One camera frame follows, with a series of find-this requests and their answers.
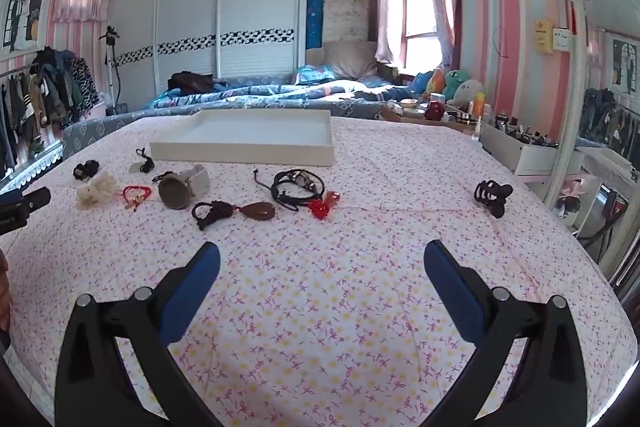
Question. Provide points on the white wall socket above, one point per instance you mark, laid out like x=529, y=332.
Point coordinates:
x=563, y=40

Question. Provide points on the yellow wall box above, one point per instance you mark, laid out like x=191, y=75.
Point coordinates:
x=543, y=37

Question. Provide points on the black garment steamer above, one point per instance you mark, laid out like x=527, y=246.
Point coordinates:
x=110, y=57

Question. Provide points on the white cosmetics organizer box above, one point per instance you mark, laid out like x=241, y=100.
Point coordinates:
x=530, y=157

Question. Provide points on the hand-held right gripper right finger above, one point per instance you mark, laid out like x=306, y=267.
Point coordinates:
x=452, y=282

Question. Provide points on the beige pillow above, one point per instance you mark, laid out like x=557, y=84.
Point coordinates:
x=350, y=59

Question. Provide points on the orange bottle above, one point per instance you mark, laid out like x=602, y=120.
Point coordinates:
x=479, y=104

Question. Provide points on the white floral storage box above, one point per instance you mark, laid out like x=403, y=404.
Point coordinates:
x=347, y=17

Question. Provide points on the black clothing heap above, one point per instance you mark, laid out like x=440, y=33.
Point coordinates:
x=190, y=83

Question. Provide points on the red bead charm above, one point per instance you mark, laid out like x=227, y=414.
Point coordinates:
x=320, y=208

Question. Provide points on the white round plush toy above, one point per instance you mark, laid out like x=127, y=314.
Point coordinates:
x=469, y=91

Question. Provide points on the blue plush toy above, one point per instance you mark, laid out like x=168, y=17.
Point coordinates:
x=421, y=82

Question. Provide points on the white shallow tray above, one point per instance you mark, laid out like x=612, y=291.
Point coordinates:
x=240, y=153

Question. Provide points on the wooden tray with toiletries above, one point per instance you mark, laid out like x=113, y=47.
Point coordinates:
x=415, y=113

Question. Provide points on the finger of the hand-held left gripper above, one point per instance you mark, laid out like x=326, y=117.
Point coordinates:
x=27, y=203

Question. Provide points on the red apple shaped jar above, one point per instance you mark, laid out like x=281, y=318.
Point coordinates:
x=435, y=109

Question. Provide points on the grey wide hair band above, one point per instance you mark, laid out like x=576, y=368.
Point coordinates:
x=175, y=192

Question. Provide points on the blue storage bag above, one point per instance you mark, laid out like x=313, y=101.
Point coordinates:
x=315, y=24

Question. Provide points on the black hair claw clip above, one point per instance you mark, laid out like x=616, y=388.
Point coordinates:
x=492, y=197

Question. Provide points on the cream fluffy scrunchie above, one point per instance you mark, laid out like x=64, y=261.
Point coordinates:
x=95, y=193

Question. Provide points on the white framed mirror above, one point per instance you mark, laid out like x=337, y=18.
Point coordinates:
x=605, y=107

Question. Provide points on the green plush toy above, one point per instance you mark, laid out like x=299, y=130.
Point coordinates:
x=456, y=82

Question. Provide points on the lace covered low cabinet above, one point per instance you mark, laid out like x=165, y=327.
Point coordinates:
x=30, y=172

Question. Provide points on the blue patterned quilt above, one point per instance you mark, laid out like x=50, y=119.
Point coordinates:
x=280, y=93

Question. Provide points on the clothes rack with jackets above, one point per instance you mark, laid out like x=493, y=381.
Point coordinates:
x=45, y=92

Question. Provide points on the framed wedding wall poster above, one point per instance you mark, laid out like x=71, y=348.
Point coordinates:
x=22, y=14

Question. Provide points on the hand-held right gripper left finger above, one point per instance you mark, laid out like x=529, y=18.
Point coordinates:
x=192, y=282

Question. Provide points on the pink floral tablecloth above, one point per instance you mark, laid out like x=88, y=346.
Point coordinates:
x=320, y=307

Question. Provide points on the orange plush toy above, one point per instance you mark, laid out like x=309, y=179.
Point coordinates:
x=436, y=82

